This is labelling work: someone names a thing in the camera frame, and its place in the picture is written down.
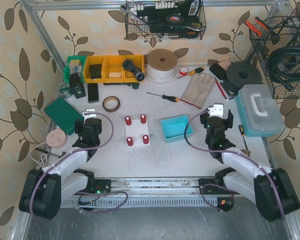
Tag brown tape roll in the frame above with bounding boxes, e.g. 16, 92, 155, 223
102, 96, 121, 113

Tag beige work glove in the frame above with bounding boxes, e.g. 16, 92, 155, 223
180, 72, 216, 109

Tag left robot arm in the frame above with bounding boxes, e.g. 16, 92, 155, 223
18, 117, 102, 220

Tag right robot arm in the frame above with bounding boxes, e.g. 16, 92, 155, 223
200, 109, 300, 222

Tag teal spring tray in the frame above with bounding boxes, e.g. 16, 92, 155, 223
160, 115, 189, 144

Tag small yellow screwdriver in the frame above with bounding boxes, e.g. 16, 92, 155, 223
238, 125, 246, 142

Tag green notebook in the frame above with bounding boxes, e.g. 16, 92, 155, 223
44, 97, 84, 135

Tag brass padlock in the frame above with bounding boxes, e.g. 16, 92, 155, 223
241, 149, 251, 157

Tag clear teal toolbox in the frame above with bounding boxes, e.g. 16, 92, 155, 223
235, 84, 285, 137

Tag black meter device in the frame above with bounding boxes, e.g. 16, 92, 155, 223
68, 73, 86, 99

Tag glass jar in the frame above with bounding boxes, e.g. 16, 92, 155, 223
58, 82, 73, 100

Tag long black screwdriver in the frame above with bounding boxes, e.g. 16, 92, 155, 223
147, 92, 180, 103

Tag black box with sponge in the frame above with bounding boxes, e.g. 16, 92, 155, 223
209, 59, 232, 80

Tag yellow black screwdriver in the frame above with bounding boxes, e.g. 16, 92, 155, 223
177, 66, 205, 79

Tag black box in bin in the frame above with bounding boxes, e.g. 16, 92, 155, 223
89, 64, 102, 79

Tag red white tape roll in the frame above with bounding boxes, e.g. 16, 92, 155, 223
179, 66, 188, 76

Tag yellow bin right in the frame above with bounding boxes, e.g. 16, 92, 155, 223
122, 55, 145, 83

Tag yellow bin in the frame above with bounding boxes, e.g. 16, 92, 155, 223
83, 55, 106, 84
122, 55, 145, 83
102, 55, 126, 84

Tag green bin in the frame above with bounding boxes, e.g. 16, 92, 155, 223
63, 56, 87, 83

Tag yellow bin middle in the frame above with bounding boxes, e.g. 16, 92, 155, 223
102, 55, 126, 84

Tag yellow bin left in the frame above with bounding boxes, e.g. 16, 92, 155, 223
83, 55, 106, 84

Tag black pipe fitting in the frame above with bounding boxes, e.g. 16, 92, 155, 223
122, 59, 145, 82

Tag orange pliers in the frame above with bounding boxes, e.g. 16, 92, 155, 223
244, 16, 270, 38

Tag black tape roll in basket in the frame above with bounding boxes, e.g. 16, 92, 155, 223
164, 14, 185, 25

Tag silver wrench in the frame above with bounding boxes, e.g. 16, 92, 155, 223
119, 5, 149, 26

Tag black rail block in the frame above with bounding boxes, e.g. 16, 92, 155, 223
87, 83, 99, 104

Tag red handled hex key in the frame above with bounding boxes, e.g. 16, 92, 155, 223
213, 77, 236, 101

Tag white peg base plate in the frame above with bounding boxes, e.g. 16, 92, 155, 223
125, 118, 151, 148

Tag white cable spool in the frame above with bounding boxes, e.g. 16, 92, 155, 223
146, 48, 178, 84

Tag black hose coil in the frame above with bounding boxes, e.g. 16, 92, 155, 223
266, 43, 300, 86

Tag wire basket right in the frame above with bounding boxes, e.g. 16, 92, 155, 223
249, 15, 300, 99

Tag wire basket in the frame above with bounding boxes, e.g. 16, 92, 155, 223
119, 0, 206, 42
249, 15, 300, 99

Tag wire basket top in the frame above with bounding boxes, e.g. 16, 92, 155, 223
119, 0, 206, 42

